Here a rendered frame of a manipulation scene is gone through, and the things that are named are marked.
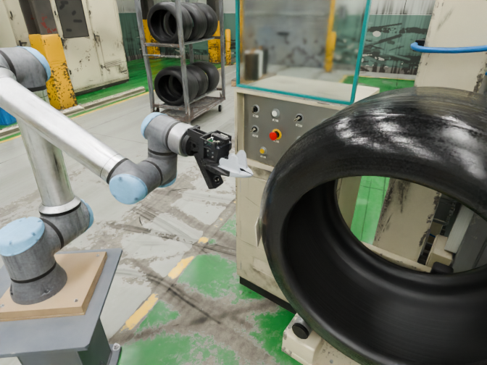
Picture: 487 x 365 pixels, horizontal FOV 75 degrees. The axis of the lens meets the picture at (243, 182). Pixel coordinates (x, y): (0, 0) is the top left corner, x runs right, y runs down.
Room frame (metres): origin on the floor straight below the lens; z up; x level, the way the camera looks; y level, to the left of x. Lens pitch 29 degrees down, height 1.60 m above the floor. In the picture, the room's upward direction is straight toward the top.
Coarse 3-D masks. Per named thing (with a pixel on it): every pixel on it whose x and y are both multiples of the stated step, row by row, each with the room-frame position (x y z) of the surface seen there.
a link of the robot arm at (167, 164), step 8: (152, 152) 0.86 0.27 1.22; (152, 160) 0.84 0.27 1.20; (160, 160) 0.85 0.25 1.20; (168, 160) 0.86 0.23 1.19; (176, 160) 0.89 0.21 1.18; (160, 168) 0.82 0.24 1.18; (168, 168) 0.85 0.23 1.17; (176, 168) 0.89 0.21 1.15; (168, 176) 0.84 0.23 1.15; (176, 176) 0.89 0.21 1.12; (168, 184) 0.86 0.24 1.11
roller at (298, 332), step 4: (300, 316) 0.52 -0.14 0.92; (296, 320) 0.52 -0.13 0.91; (300, 320) 0.51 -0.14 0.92; (296, 324) 0.50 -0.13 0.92; (300, 324) 0.50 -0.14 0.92; (304, 324) 0.50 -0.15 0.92; (292, 328) 0.51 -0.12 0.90; (296, 328) 0.50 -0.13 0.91; (300, 328) 0.49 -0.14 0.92; (304, 328) 0.49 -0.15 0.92; (308, 328) 0.49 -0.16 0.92; (296, 332) 0.50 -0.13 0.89; (300, 332) 0.49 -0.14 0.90; (304, 332) 0.48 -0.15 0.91; (308, 332) 0.49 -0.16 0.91; (300, 336) 0.49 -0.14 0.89; (304, 336) 0.48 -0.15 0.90; (308, 336) 0.48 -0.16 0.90
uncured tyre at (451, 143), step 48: (384, 96) 0.58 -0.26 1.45; (432, 96) 0.52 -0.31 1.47; (480, 96) 0.54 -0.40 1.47; (336, 144) 0.47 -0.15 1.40; (384, 144) 0.43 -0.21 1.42; (432, 144) 0.40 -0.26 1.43; (480, 144) 0.38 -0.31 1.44; (288, 192) 0.51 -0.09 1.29; (480, 192) 0.35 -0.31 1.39; (288, 240) 0.64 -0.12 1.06; (336, 240) 0.71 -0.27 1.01; (288, 288) 0.50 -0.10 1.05; (336, 288) 0.60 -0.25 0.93; (384, 288) 0.61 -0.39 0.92; (432, 288) 0.56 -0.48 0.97; (480, 288) 0.51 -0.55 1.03; (336, 336) 0.42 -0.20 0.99; (384, 336) 0.47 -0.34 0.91; (432, 336) 0.46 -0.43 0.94; (480, 336) 0.42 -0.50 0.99
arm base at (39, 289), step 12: (48, 276) 0.85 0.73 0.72; (60, 276) 0.88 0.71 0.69; (12, 288) 0.81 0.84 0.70; (24, 288) 0.80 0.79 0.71; (36, 288) 0.81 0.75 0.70; (48, 288) 0.83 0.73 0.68; (60, 288) 0.85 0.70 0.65; (12, 300) 0.80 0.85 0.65; (24, 300) 0.78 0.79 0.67; (36, 300) 0.79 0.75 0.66
